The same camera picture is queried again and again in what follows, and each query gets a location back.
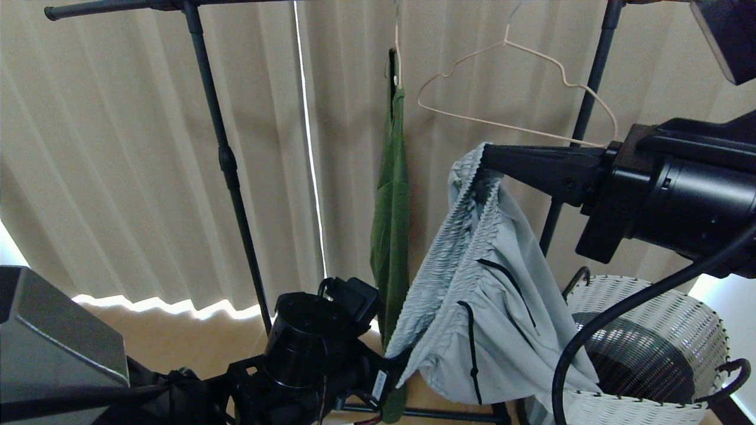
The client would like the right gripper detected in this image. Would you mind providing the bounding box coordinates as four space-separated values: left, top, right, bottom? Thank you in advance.
575 112 756 280

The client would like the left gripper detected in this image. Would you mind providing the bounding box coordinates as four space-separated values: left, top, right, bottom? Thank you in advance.
331 344 410 413

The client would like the pale grey garment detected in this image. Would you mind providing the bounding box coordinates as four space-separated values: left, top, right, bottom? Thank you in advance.
384 142 603 425

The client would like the green sleeveless shirt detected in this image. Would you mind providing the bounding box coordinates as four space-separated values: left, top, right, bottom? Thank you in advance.
370 48 412 423

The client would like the pink clothes hanger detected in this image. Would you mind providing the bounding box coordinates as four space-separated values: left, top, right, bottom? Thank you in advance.
392 0 406 90
417 0 620 149

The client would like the white laundry basket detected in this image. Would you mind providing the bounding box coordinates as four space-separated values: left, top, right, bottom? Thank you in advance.
516 266 752 425

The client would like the black clothes rack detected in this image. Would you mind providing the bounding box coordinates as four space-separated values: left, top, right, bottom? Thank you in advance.
44 0 628 425

